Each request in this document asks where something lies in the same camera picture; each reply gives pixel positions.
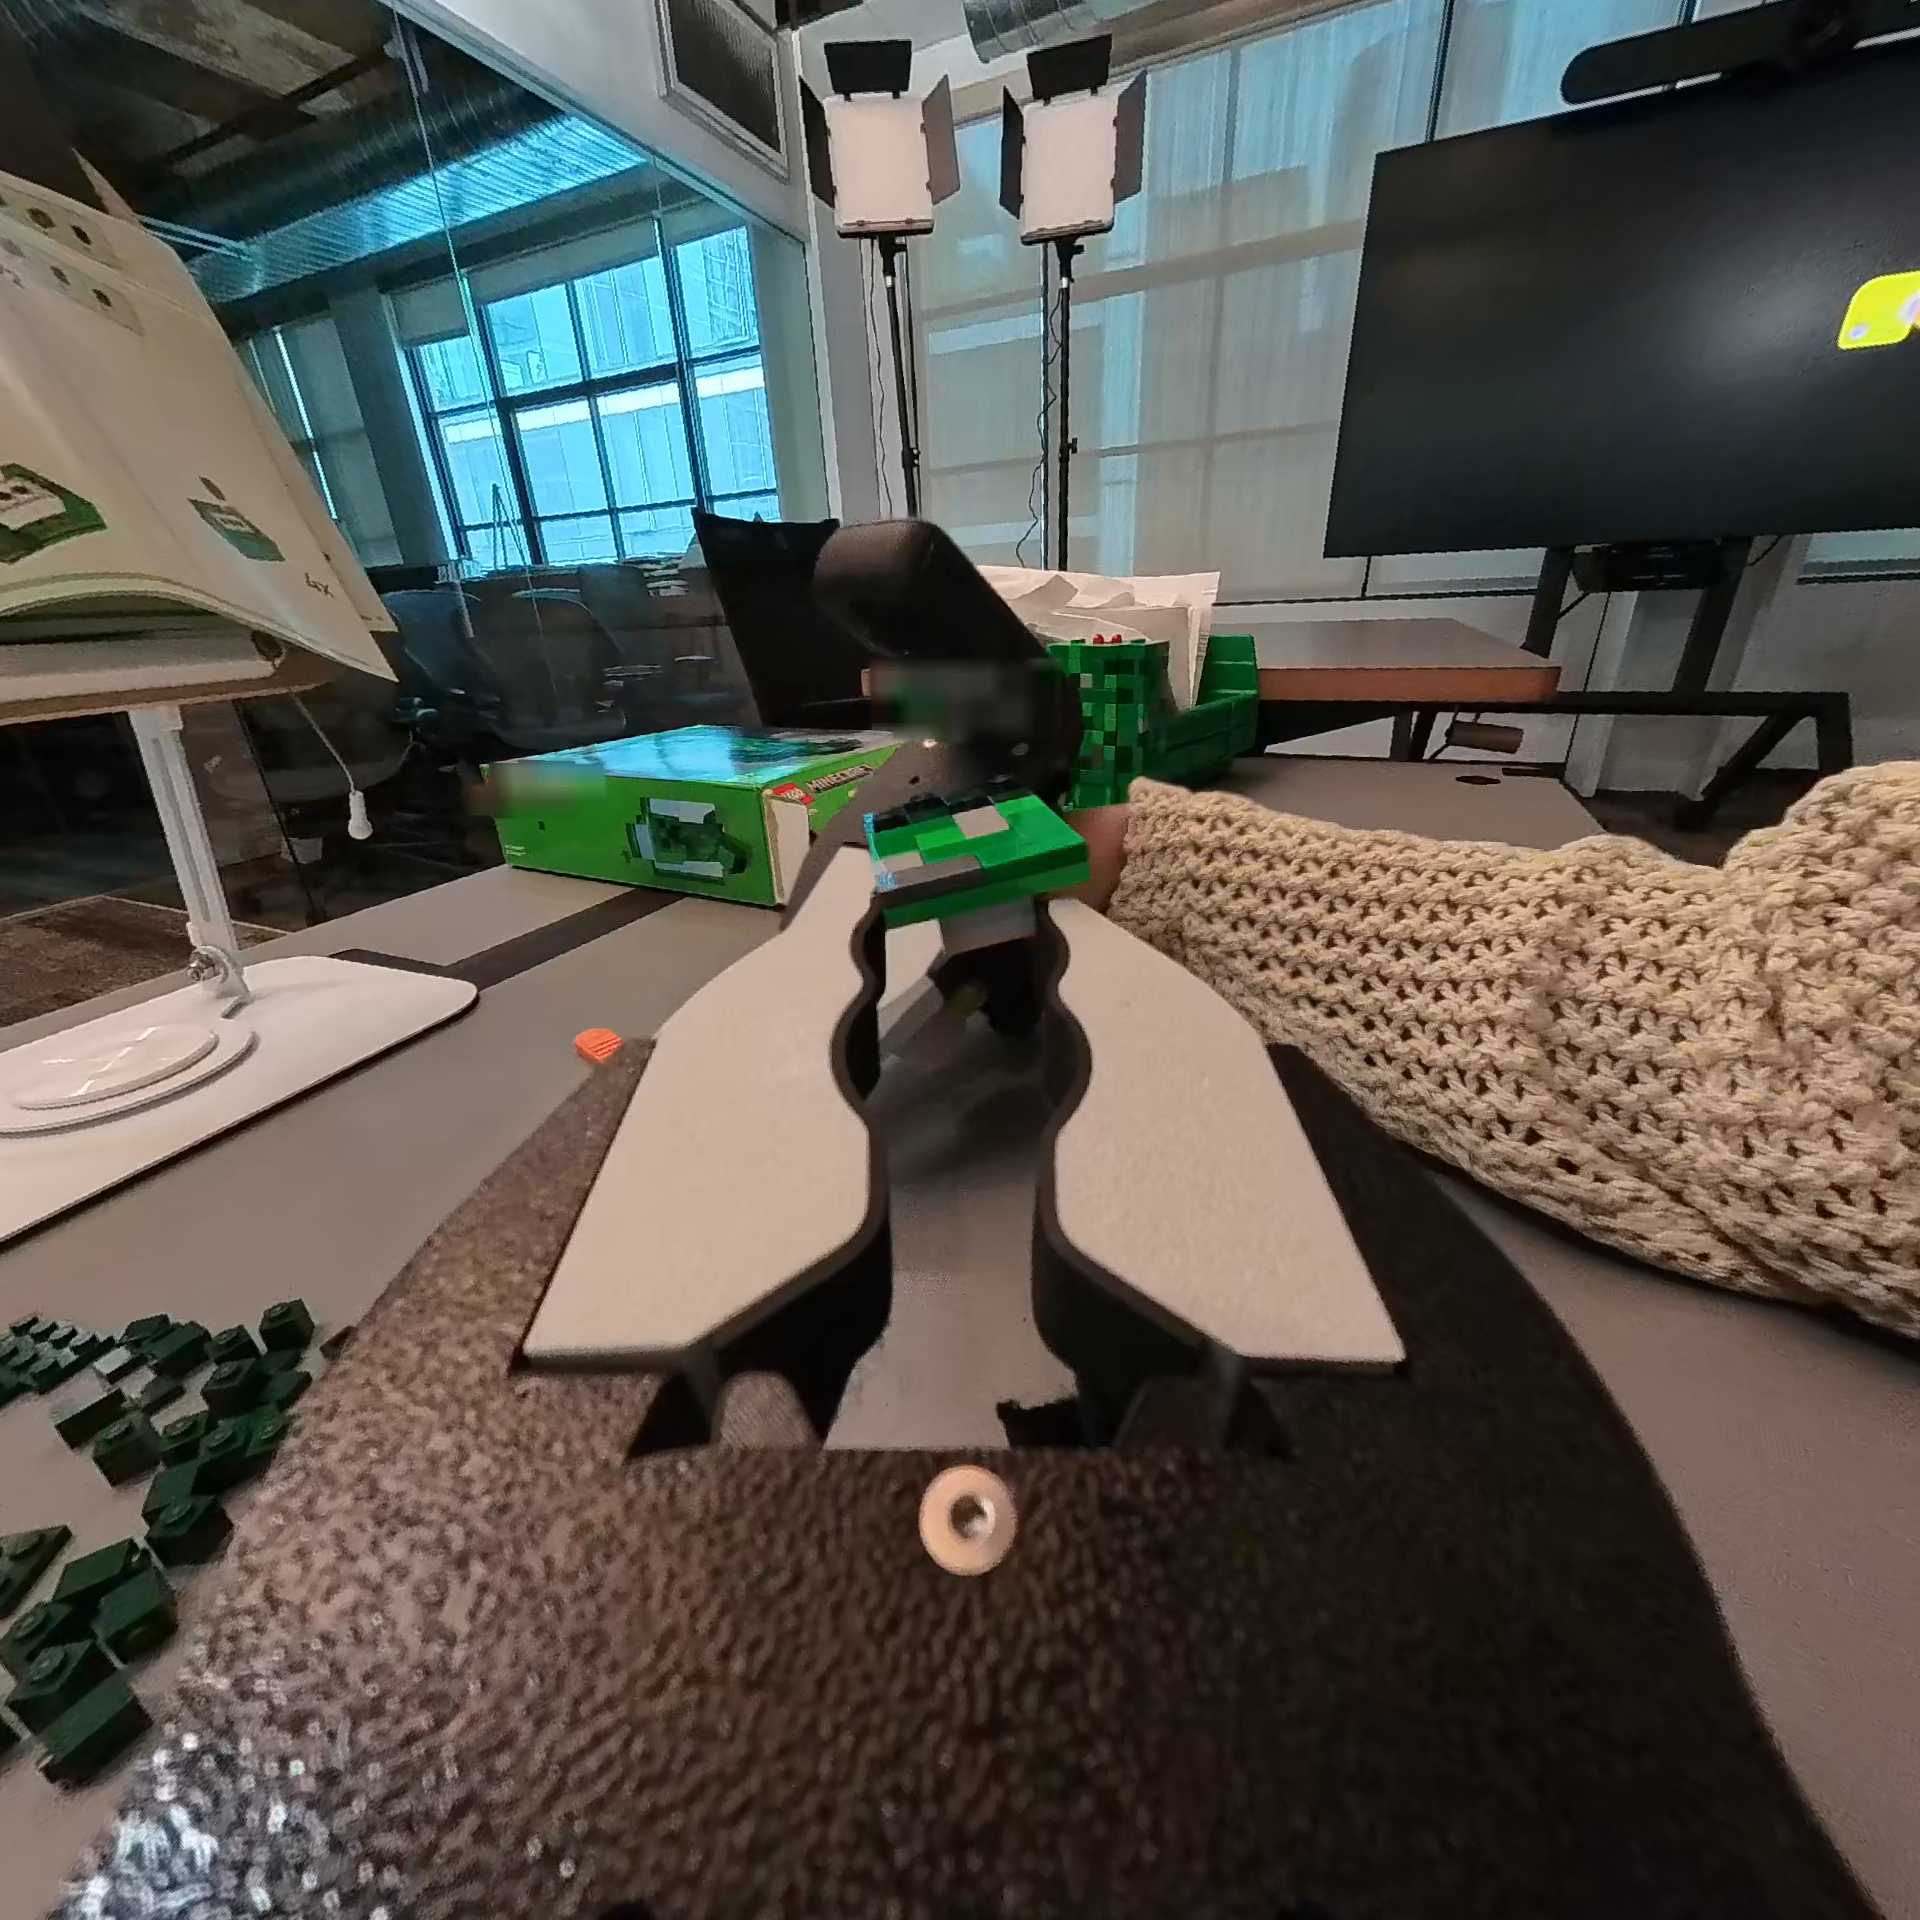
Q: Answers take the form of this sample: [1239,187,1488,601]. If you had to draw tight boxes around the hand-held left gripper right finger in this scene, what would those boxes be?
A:
[1031,896,1412,1452]

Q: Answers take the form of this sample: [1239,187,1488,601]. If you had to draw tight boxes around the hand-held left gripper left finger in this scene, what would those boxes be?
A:
[516,888,902,1445]

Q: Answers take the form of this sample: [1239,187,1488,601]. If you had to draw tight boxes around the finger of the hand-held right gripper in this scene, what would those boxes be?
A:
[785,749,921,921]
[933,908,1056,1041]

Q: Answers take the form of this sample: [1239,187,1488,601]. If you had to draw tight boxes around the green and grey lego assembly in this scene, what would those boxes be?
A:
[863,791,1095,976]

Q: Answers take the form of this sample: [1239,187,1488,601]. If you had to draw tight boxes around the person's right forearm knit sleeve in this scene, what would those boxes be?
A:
[1105,757,1920,1340]

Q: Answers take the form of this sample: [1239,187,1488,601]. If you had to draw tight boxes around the green lego box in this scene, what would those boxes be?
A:
[476,723,921,912]

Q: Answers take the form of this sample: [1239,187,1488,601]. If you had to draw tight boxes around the green pixel lego creeper model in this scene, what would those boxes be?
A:
[1045,635,1177,813]

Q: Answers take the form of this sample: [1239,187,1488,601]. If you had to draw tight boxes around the pile of dark green lego plates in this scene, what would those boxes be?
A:
[0,1296,326,1791]

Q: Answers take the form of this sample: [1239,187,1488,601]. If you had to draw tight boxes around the open lego instruction book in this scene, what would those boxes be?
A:
[0,165,399,685]

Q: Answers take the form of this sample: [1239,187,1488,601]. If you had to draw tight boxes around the person's right hand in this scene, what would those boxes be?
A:
[1071,802,1152,920]

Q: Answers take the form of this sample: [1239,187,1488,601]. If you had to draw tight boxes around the black office chair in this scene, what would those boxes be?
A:
[689,511,874,732]

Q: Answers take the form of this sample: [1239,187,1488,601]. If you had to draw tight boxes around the white paper bags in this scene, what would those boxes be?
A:
[976,562,1221,707]

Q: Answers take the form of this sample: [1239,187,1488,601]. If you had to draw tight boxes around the black light stand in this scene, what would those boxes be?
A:
[874,239,925,521]
[1040,241,1085,575]

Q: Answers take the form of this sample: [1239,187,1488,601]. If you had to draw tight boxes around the green plastic tray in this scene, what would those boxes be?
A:
[1167,631,1263,785]

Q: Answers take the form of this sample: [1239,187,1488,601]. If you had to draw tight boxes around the gridded window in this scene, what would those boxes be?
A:
[382,224,784,568]

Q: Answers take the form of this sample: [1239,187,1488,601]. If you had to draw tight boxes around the studio light panel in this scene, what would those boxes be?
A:
[998,33,1152,251]
[799,36,959,243]

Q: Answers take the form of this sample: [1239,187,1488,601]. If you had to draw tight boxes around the white book stand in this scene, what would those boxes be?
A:
[0,621,482,1251]

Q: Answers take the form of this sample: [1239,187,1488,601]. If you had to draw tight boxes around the black tv stand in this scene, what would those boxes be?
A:
[1391,532,1855,836]

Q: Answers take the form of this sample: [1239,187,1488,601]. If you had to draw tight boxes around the large black tv screen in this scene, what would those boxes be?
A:
[1320,66,1920,560]

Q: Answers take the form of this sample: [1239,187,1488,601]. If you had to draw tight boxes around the black video bar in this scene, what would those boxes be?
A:
[1558,0,1920,108]

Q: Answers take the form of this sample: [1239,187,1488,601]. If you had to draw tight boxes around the white hanging cable plug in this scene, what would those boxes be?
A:
[289,696,376,844]

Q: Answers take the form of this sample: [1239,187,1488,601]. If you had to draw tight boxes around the wall air vent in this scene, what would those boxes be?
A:
[655,0,790,180]

